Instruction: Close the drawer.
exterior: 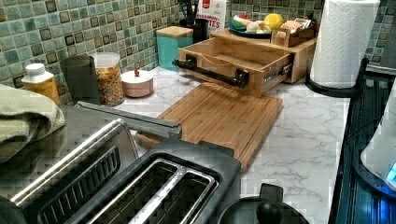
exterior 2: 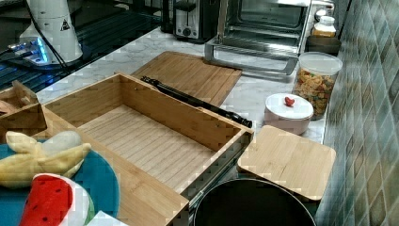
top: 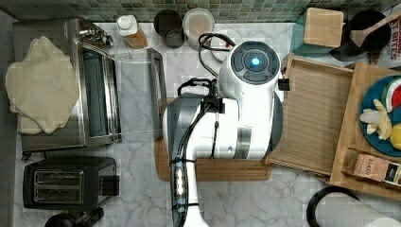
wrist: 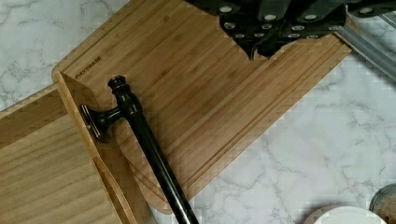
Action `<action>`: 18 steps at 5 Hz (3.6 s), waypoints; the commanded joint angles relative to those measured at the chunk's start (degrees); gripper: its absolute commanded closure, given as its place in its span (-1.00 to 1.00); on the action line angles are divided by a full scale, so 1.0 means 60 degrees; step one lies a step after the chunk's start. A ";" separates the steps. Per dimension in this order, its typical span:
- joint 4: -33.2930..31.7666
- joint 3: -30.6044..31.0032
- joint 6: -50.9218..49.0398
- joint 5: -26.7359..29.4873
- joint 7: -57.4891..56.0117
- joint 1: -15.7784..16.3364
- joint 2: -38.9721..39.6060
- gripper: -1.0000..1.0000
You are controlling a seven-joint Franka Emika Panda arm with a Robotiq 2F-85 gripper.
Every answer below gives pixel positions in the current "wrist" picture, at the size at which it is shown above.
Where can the wooden drawer with black handle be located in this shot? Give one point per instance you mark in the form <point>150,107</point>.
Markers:
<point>57,168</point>

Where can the white round lid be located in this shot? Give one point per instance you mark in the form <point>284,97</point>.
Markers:
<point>333,214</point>

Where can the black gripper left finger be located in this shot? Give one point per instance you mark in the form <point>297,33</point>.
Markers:
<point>254,34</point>

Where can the bamboo cutting board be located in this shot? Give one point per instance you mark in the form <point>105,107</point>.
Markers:
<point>204,99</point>

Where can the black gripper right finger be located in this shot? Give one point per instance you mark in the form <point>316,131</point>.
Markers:
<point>291,31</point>

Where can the glass jar with granola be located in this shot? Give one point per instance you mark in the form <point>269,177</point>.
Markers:
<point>384,204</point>

